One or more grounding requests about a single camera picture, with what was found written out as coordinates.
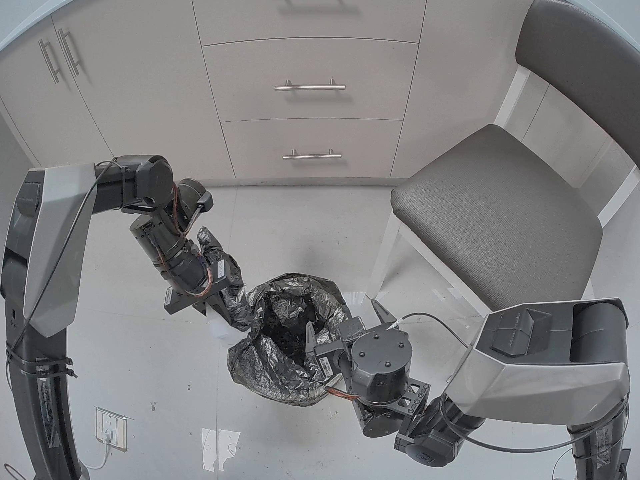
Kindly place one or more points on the grey chair with white legs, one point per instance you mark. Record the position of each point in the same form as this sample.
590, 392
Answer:
500, 208

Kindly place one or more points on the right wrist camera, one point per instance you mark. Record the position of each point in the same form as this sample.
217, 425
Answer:
352, 329

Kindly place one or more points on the beige cabinet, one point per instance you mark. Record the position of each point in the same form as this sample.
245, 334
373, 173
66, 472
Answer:
150, 93

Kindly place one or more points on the black plastic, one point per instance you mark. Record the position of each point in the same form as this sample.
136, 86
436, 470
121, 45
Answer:
222, 253

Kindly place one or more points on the clear plastic wrapper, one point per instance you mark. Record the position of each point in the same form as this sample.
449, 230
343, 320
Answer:
225, 328

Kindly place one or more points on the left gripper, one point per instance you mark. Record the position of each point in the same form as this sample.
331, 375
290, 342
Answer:
170, 253

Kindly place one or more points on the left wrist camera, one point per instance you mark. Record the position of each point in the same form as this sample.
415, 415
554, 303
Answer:
225, 273

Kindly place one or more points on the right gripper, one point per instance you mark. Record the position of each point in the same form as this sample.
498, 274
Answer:
337, 363

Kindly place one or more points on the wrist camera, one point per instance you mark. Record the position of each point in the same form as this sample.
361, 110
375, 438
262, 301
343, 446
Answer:
352, 329
225, 273

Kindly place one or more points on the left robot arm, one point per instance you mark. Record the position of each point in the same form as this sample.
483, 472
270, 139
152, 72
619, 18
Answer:
45, 248

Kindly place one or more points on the black plastic bag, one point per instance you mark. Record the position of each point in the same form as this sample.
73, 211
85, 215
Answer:
270, 363

